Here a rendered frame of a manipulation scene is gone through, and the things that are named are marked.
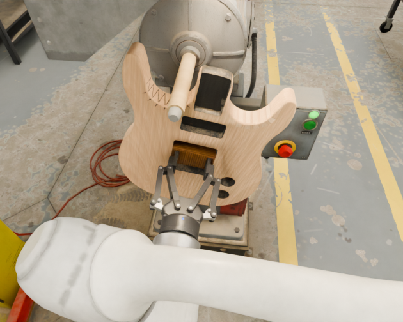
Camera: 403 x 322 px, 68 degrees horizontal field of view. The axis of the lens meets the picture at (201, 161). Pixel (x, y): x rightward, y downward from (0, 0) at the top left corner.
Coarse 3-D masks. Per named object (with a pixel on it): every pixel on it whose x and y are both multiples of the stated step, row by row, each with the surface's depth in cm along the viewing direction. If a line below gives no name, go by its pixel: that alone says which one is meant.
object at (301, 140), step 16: (272, 96) 78; (304, 96) 78; (320, 96) 78; (304, 112) 76; (320, 112) 76; (288, 128) 81; (304, 128) 80; (272, 144) 86; (288, 144) 85; (304, 144) 85
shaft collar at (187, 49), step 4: (184, 48) 65; (188, 48) 65; (192, 48) 65; (180, 52) 66; (184, 52) 65; (188, 52) 65; (192, 52) 65; (196, 52) 65; (180, 56) 66; (196, 56) 65; (180, 60) 67; (196, 60) 66; (196, 64) 67
